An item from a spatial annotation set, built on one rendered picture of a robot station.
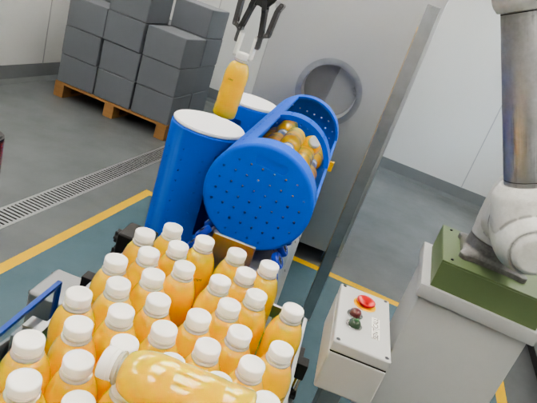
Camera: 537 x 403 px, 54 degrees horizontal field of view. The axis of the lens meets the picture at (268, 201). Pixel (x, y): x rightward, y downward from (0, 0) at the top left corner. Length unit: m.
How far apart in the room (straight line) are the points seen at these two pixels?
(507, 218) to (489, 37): 5.07
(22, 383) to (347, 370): 0.50
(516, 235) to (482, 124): 5.12
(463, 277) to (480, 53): 4.95
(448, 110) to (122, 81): 3.53
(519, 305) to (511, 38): 0.67
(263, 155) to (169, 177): 0.78
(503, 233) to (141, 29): 4.04
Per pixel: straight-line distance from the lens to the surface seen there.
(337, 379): 0.94
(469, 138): 6.37
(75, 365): 0.73
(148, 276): 0.91
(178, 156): 1.96
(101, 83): 5.16
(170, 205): 2.02
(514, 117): 1.27
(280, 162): 1.27
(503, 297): 1.50
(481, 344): 1.56
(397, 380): 1.64
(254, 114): 2.49
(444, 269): 1.46
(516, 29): 1.25
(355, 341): 0.91
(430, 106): 6.31
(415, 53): 2.52
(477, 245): 1.54
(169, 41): 4.77
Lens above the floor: 1.58
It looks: 22 degrees down
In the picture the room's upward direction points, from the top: 19 degrees clockwise
